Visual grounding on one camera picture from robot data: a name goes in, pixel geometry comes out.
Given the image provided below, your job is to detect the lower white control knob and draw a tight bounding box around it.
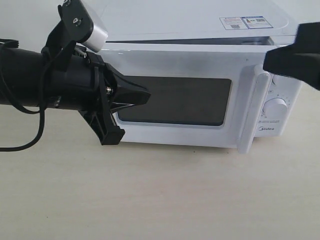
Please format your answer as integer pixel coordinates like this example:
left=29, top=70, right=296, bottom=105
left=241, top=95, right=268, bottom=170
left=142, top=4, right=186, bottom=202
left=262, top=97, right=288, bottom=119

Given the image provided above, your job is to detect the white microwave door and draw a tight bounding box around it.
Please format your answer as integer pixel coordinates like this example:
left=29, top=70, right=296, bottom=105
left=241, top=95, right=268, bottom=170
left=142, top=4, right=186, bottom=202
left=101, top=42, right=273, bottom=153

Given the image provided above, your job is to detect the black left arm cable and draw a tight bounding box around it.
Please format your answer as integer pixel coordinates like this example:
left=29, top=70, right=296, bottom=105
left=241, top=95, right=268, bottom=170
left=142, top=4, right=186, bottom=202
left=0, top=37, right=78, bottom=152

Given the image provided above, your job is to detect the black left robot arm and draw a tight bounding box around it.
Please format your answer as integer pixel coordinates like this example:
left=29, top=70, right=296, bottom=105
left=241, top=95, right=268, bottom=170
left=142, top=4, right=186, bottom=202
left=0, top=47, right=151, bottom=145

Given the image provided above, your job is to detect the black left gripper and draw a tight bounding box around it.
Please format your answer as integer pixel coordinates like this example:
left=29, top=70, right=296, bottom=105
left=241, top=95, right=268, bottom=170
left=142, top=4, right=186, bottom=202
left=51, top=52, right=151, bottom=146

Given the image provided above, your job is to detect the blue white label sticker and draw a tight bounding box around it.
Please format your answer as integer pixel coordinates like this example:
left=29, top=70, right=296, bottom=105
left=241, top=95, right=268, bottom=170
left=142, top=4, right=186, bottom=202
left=219, top=15, right=273, bottom=30

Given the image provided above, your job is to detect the white microwave oven body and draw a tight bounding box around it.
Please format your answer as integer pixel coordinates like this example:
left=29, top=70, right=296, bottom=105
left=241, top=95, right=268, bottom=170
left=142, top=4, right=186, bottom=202
left=88, top=0, right=302, bottom=138

